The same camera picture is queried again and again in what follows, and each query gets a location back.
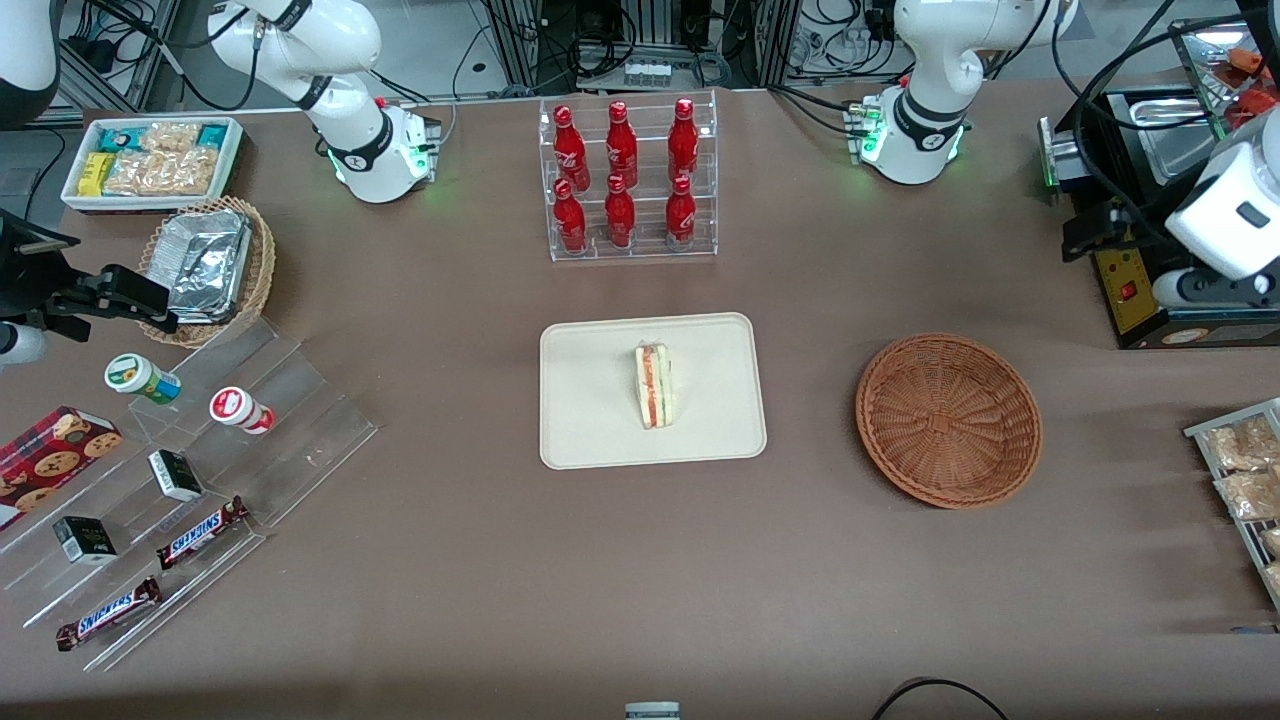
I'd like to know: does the glass case with red food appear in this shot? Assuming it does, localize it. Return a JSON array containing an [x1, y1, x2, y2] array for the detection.
[[1168, 18, 1280, 141]]

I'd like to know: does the steel machine tray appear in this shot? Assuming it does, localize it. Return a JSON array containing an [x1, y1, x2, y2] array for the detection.
[[1128, 95, 1219, 183]]

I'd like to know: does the light wicker basket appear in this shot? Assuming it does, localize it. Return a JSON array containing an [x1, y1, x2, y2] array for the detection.
[[138, 196, 277, 349]]

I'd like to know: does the clear acrylic bottle rack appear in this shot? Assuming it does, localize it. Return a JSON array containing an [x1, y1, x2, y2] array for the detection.
[[538, 88, 719, 263]]

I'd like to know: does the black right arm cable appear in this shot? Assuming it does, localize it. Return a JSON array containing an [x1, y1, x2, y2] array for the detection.
[[60, 0, 263, 112]]

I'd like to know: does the black table cable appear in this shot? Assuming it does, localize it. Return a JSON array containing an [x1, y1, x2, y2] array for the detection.
[[870, 677, 1011, 720]]

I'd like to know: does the triangle sandwich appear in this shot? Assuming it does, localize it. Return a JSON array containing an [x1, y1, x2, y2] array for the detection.
[[634, 343, 676, 431]]

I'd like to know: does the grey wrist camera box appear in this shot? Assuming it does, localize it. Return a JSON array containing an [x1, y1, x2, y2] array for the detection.
[[0, 322, 48, 368], [1150, 265, 1280, 309]]

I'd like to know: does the clear acrylic stepped stand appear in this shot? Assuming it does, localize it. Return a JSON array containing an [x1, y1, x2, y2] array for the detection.
[[0, 430, 269, 673], [120, 315, 379, 536]]

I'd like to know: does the brown wicker basket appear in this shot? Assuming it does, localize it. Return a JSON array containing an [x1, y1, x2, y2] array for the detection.
[[855, 332, 1044, 511]]

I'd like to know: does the small black box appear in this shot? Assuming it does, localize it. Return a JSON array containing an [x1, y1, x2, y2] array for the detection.
[[53, 516, 119, 566], [148, 449, 204, 503]]

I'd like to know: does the red cola bottle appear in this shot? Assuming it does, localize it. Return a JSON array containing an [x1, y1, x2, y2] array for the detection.
[[606, 100, 639, 189], [665, 175, 697, 251], [553, 105, 591, 193], [553, 178, 588, 254], [604, 174, 637, 249], [668, 97, 700, 184]]

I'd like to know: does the Snickers chocolate bar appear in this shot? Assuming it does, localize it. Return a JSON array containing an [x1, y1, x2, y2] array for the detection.
[[55, 576, 163, 652], [156, 496, 251, 571]]

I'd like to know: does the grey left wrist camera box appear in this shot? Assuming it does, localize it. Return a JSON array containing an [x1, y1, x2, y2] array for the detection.
[[1150, 265, 1280, 309]]

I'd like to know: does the red lid yogurt cup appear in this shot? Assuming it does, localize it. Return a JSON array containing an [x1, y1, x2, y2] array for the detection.
[[209, 386, 276, 436]]

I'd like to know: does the green lid yogurt cup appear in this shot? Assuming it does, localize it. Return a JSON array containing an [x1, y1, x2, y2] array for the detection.
[[104, 353, 183, 406]]

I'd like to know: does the beige plastic tray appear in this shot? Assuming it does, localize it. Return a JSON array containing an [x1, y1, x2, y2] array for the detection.
[[539, 312, 768, 471]]

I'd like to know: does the small clear rice cracker bag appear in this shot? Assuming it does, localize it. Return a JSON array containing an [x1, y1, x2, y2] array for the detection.
[[140, 121, 202, 154]]

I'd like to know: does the aluminium foil container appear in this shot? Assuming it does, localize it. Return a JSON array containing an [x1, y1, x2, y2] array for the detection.
[[158, 209, 253, 325]]

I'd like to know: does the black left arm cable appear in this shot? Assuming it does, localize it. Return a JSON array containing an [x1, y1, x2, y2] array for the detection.
[[1053, 0, 1280, 226]]

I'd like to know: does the red plaid cookie box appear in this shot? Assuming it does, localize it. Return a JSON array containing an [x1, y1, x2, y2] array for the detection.
[[0, 405, 124, 531]]

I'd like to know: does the tray of packaged snacks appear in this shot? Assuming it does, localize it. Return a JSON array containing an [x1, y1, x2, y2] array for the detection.
[[1184, 397, 1280, 611]]

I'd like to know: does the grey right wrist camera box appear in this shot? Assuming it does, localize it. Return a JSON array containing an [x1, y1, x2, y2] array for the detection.
[[0, 322, 48, 368]]

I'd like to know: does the black machine with yellow panel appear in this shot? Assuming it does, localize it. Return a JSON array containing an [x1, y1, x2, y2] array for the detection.
[[1040, 85, 1280, 351]]

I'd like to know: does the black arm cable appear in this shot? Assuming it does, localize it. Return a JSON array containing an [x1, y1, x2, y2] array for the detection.
[[1053, 0, 1280, 226], [60, 0, 263, 112]]

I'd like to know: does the large clear rice cracker bag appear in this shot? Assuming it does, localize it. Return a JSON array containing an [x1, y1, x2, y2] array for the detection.
[[104, 148, 219, 197]]

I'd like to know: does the white plastic snack bin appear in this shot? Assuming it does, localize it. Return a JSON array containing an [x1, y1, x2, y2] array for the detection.
[[60, 116, 245, 215]]

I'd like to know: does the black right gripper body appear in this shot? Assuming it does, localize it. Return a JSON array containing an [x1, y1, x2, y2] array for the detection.
[[0, 210, 103, 325]]

